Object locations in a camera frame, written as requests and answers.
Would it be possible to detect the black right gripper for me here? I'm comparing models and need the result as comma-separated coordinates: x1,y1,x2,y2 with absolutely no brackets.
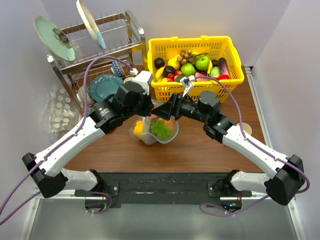
151,92,209,124

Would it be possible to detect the red yellow apple toy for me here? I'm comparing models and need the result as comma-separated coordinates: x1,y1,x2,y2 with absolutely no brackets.
164,120,175,131

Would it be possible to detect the green grape bunch toy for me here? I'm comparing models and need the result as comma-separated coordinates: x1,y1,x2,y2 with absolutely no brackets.
150,118,173,141

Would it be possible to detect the clear zip bag blue seal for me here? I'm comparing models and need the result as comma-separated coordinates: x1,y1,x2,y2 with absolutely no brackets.
129,114,179,145

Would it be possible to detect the yellow bell pepper toy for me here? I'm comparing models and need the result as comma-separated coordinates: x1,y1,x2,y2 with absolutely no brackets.
133,120,146,136

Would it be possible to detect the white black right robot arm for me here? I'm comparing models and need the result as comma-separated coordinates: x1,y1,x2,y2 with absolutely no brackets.
151,91,310,206

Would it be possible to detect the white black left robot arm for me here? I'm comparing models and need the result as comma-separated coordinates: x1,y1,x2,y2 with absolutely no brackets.
22,81,153,198

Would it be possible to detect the polka dot plastic bag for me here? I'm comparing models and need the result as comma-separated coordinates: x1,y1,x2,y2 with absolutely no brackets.
39,84,82,144

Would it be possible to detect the yellow blue patterned bowl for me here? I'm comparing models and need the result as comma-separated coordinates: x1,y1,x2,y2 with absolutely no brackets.
123,76,134,84

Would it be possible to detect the yellow banana toy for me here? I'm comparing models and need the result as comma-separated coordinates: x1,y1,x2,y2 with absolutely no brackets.
154,66,166,83

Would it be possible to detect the teal scalloped plate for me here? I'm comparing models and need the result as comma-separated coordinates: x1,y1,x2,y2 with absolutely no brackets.
88,74,124,102

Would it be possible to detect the blue zigzag bowl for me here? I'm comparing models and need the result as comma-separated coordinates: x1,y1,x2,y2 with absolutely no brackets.
111,60,126,79

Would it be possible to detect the dark avocado toy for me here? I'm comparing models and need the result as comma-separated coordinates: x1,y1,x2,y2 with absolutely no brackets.
153,57,166,70
162,65,176,78

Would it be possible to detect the green apple toy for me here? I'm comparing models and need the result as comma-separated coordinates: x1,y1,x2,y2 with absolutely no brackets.
180,62,196,77
195,55,211,71

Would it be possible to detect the watermelon slice toy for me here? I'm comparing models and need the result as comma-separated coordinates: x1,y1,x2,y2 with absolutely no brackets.
195,72,206,78

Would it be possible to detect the yellow pear toy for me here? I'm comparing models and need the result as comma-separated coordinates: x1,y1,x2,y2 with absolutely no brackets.
167,55,181,71

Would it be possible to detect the brown grape bunch toy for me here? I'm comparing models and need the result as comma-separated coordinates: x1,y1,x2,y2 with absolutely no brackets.
177,49,199,65

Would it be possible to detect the steel two-tier dish rack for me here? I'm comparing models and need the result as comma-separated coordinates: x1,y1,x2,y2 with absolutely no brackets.
46,9,152,120

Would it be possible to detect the red pepper toy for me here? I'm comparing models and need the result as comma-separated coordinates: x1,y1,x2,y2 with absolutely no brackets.
217,74,230,81

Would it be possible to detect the purple eggplant toy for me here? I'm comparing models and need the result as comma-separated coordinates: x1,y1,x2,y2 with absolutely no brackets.
218,57,230,79

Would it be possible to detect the cream ceramic mug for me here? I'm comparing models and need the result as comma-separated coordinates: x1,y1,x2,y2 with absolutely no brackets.
242,122,253,136

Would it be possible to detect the beige blue-edged plate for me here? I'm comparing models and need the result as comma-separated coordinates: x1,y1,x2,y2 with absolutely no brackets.
76,0,106,50

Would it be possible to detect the mint green flower plate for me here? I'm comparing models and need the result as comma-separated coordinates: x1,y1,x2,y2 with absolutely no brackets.
33,16,76,62

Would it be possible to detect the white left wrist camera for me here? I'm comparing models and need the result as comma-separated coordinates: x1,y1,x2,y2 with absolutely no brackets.
131,70,154,93

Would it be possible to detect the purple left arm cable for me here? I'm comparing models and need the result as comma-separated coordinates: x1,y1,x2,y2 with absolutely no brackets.
0,56,137,225

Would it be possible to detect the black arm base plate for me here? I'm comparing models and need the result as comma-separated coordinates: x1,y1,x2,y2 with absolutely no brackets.
75,172,252,208

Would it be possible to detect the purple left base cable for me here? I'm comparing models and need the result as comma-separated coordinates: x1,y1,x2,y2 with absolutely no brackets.
79,189,113,215

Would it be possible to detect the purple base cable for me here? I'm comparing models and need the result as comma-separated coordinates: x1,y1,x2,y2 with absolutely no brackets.
79,189,113,215
199,194,271,216

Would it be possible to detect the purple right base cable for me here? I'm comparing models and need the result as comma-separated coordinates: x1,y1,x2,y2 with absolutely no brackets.
199,194,271,216

